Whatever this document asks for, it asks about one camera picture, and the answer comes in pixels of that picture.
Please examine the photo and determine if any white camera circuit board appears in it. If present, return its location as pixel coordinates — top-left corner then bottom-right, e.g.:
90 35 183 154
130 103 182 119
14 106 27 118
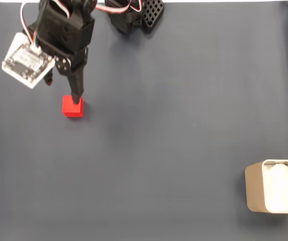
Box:
1 32 56 89

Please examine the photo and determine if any white red servo cable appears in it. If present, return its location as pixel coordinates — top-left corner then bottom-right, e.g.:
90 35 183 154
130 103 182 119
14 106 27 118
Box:
20 2 41 48
95 0 143 15

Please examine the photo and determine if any white crumpled tissue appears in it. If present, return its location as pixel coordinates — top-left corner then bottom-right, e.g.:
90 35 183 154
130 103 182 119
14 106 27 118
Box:
263 163 288 212

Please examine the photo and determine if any red cube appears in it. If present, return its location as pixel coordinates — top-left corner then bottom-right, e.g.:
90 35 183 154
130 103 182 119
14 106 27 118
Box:
62 94 85 118

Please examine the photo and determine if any beige white box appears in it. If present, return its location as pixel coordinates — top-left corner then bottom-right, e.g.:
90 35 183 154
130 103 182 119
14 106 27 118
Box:
244 159 288 214

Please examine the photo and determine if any blue-grey table mat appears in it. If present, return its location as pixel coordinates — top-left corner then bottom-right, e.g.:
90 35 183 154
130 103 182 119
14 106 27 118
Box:
0 2 288 241

